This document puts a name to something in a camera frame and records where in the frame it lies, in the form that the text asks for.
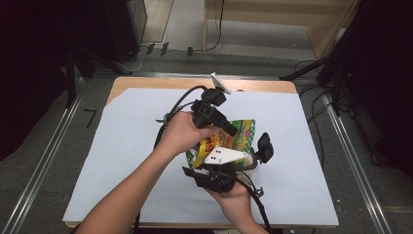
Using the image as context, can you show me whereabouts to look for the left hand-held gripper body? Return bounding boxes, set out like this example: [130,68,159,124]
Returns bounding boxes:
[190,71,232,130]

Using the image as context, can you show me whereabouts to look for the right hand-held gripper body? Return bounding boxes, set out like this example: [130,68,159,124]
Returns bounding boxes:
[194,145,248,194]

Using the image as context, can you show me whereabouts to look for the yellow spout pouch green cap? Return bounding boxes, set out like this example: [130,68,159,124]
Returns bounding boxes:
[185,119,256,170]

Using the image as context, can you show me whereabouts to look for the person's right hand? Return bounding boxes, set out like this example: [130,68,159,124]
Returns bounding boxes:
[205,181,252,225]

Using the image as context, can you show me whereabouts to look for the person's left hand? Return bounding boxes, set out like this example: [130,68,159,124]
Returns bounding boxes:
[157,111,220,159]

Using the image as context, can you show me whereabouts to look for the white table sheet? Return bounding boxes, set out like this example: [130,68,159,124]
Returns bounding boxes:
[62,87,340,227]

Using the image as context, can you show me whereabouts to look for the black stand leg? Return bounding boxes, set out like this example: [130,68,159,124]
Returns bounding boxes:
[279,58,329,82]

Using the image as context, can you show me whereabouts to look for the black cabinet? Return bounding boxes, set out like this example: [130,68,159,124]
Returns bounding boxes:
[103,0,149,64]

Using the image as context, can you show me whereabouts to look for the black stand with legs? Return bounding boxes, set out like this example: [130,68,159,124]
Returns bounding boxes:
[64,45,125,108]

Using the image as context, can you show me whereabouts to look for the dark curtain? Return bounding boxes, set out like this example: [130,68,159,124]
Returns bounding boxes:
[0,0,108,160]
[324,0,413,176]

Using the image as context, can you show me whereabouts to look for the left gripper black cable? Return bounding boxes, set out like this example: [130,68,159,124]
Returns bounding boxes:
[132,85,208,234]

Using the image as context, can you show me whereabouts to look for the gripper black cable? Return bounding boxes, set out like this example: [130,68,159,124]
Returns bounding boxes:
[132,85,208,234]
[227,170,273,234]

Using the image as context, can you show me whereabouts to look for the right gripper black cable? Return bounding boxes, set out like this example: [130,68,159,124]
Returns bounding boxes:
[227,170,273,234]

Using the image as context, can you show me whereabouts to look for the metal rail behind table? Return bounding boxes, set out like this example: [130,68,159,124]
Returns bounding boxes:
[94,71,281,81]

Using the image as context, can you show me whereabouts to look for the white floor cable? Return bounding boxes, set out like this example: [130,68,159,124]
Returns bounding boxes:
[118,48,144,73]

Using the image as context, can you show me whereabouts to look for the black floor cable loop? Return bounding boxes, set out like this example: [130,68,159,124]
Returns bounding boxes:
[298,84,329,170]

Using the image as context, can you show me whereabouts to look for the hanging black cable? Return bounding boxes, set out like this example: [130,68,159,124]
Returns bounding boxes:
[207,0,226,53]

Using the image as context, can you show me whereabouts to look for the wooden frame furniture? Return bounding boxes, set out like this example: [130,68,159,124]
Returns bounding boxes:
[203,0,361,59]

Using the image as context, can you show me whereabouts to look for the metal floor rail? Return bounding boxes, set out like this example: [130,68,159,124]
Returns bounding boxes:
[0,94,82,234]
[324,94,393,234]

